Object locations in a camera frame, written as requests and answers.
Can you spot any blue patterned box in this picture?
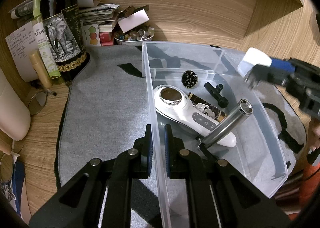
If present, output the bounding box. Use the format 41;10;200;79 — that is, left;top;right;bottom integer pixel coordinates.
0;160;25;216

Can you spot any person's right hand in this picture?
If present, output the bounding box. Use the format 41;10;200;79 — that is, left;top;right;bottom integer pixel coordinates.
306;115;320;153

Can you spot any white cylinder device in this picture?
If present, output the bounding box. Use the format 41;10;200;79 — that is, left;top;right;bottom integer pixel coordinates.
0;68;31;141

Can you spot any silver metal flashlight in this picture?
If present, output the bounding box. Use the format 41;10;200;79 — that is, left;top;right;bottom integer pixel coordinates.
196;99;253;150

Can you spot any stack of books and papers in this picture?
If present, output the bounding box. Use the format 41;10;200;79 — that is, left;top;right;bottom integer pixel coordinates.
75;3;120;46

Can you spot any white card box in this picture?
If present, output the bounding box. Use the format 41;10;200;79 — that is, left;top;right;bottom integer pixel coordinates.
117;9;150;33

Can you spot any bunch of keys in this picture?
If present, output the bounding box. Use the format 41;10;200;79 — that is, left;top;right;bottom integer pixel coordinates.
192;103;220;118

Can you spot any pile of coloured stones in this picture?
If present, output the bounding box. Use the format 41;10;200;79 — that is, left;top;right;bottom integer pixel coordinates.
114;26;154;41

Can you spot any cream lip balm tube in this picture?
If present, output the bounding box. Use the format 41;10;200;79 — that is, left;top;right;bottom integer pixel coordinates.
29;52;53;89

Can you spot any clear plastic box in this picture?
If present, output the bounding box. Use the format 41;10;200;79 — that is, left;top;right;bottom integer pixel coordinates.
142;41;288;228

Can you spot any rolled newspaper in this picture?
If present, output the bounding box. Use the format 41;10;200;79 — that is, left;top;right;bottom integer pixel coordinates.
9;0;43;20

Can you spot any dark wine bottle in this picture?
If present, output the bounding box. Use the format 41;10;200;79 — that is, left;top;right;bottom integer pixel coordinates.
39;0;87;82

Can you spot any handwritten paper note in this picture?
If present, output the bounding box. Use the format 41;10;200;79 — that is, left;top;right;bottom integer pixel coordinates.
5;27;38;82

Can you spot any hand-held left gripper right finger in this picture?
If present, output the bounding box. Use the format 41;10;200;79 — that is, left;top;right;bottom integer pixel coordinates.
164;124;292;228

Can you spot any black clip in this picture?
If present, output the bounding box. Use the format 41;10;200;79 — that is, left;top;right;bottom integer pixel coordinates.
204;82;229;108

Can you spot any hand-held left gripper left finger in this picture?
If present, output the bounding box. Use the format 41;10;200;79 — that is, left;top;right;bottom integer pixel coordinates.
29;123;153;228

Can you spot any white ceramic bowl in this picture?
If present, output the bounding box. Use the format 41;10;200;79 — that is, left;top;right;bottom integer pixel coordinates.
114;27;155;47

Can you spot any white plastic case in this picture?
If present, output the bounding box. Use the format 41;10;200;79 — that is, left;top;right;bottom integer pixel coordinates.
237;48;272;79

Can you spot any fruit sticker card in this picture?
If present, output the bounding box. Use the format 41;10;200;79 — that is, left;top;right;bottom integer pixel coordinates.
84;24;100;48

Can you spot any white handheld massager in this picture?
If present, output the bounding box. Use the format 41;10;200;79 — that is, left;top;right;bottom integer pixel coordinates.
153;85;237;147

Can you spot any red box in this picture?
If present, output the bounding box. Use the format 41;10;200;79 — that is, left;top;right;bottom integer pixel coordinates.
99;32;116;47

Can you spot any grey mat with black pattern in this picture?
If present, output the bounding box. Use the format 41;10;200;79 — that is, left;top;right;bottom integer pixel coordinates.
54;43;308;228

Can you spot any round black dotted tin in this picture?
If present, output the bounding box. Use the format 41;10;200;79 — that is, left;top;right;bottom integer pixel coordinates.
181;70;198;86

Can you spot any green spray bottle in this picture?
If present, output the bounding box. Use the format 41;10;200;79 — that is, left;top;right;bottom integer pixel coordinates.
32;0;62;79

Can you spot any round metal-rimmed mirror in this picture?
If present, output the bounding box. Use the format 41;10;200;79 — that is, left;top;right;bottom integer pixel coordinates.
27;91;49;115

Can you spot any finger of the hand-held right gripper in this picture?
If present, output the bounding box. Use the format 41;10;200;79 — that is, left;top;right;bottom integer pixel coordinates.
244;67;290;87
269;57;297;74

